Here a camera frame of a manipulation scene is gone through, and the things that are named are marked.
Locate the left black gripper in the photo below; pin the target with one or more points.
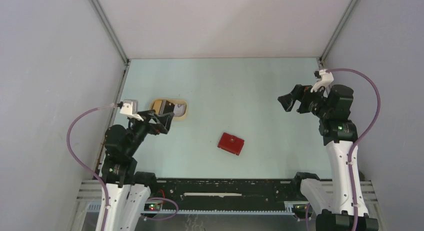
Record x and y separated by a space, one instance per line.
155 128

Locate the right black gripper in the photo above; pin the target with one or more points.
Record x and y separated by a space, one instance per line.
302 93

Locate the black credit card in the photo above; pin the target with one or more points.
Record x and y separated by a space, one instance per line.
167 107

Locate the red leather card holder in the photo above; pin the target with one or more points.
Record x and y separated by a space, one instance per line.
231 143

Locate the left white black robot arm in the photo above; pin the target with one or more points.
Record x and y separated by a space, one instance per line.
125 190

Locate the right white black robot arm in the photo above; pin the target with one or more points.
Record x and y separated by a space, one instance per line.
345 209

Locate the white grey credit card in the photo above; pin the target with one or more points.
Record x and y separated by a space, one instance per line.
179 110

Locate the beige oval tray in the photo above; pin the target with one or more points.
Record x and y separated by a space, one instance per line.
175 101

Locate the left controller board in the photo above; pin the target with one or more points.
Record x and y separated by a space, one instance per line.
153 207

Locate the controller board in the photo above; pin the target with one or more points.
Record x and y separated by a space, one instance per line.
299 208
153 207

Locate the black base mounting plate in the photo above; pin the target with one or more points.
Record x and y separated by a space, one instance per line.
229 194

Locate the right controller board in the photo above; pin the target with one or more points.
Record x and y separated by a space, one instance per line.
299 208

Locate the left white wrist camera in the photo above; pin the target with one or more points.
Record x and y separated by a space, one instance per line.
129 108

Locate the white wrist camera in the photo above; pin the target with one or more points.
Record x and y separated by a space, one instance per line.
324 79
129 108

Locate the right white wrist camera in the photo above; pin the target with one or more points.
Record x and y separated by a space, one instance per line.
324 79

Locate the aluminium frame rail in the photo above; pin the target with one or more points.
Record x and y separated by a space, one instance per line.
92 190

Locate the white cable duct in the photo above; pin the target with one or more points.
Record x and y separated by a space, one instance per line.
287 211

